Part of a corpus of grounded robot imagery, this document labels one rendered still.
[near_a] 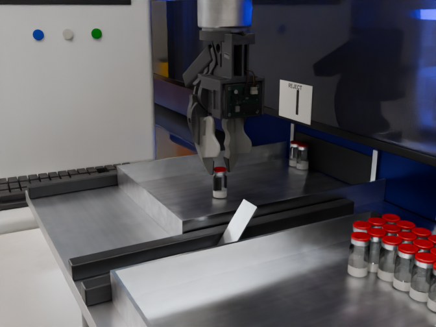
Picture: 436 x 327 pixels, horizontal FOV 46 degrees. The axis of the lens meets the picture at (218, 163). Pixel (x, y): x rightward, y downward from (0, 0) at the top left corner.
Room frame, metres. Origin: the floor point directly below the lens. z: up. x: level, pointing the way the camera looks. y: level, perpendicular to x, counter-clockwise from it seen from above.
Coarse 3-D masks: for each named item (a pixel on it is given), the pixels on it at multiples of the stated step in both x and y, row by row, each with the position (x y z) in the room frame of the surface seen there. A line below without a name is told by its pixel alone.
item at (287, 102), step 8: (280, 80) 0.85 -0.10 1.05; (280, 88) 0.85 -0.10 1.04; (288, 88) 0.83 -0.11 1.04; (296, 88) 0.82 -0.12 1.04; (304, 88) 0.80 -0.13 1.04; (312, 88) 0.78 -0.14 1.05; (280, 96) 0.85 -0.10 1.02; (288, 96) 0.83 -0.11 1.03; (296, 96) 0.82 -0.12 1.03; (304, 96) 0.80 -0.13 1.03; (280, 104) 0.85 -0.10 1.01; (288, 104) 0.83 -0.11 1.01; (304, 104) 0.80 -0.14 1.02; (280, 112) 0.85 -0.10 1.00; (288, 112) 0.83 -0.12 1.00; (304, 112) 0.79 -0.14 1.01; (296, 120) 0.81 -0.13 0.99; (304, 120) 0.79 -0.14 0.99
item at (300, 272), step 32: (320, 224) 0.58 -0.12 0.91; (352, 224) 0.60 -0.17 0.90; (192, 256) 0.50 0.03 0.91; (224, 256) 0.51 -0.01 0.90; (256, 256) 0.53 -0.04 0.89; (288, 256) 0.55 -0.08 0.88; (320, 256) 0.55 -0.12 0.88; (128, 288) 0.46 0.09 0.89; (160, 288) 0.48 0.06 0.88; (192, 288) 0.48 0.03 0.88; (224, 288) 0.48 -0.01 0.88; (256, 288) 0.48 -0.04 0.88; (288, 288) 0.48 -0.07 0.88; (320, 288) 0.48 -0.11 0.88; (352, 288) 0.48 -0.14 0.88; (384, 288) 0.48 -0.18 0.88; (128, 320) 0.41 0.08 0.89; (160, 320) 0.42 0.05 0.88; (192, 320) 0.42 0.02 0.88; (224, 320) 0.42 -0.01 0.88; (256, 320) 0.42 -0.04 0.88; (288, 320) 0.42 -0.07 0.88; (320, 320) 0.42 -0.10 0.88; (352, 320) 0.42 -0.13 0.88; (384, 320) 0.42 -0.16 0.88; (416, 320) 0.42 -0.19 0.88
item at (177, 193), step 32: (160, 160) 0.84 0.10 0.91; (192, 160) 0.87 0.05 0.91; (256, 160) 0.94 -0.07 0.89; (288, 160) 0.95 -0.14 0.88; (128, 192) 0.76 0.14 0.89; (160, 192) 0.77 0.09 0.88; (192, 192) 0.77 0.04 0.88; (256, 192) 0.77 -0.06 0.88; (288, 192) 0.77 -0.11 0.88; (320, 192) 0.68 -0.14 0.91; (352, 192) 0.71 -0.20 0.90; (384, 192) 0.74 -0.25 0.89; (160, 224) 0.65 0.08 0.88; (192, 224) 0.59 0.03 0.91
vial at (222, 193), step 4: (216, 172) 0.75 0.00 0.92; (220, 172) 0.74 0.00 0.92; (224, 172) 0.75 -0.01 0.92; (216, 176) 0.75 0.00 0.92; (220, 176) 0.75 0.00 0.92; (224, 176) 0.75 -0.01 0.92; (216, 180) 0.75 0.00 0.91; (220, 180) 0.74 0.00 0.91; (224, 180) 0.75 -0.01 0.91; (216, 184) 0.75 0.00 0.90; (220, 184) 0.74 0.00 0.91; (224, 184) 0.75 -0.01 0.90; (216, 188) 0.75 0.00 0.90; (220, 188) 0.74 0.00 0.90; (224, 188) 0.75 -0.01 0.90; (216, 192) 0.75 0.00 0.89; (220, 192) 0.74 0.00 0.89; (224, 192) 0.75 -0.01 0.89; (216, 196) 0.75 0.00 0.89; (220, 196) 0.74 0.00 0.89; (224, 196) 0.75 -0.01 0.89
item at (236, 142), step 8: (224, 120) 0.76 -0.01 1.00; (232, 120) 0.76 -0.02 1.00; (240, 120) 0.74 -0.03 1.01; (224, 128) 0.76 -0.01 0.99; (232, 128) 0.76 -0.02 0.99; (240, 128) 0.75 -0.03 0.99; (232, 136) 0.76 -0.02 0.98; (240, 136) 0.75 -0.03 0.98; (224, 144) 0.77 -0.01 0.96; (232, 144) 0.76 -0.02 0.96; (240, 144) 0.75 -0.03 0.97; (248, 144) 0.73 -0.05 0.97; (232, 152) 0.76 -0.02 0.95; (240, 152) 0.75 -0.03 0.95; (248, 152) 0.73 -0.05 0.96; (224, 160) 0.77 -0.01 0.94; (232, 160) 0.76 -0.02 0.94; (232, 168) 0.76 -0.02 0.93
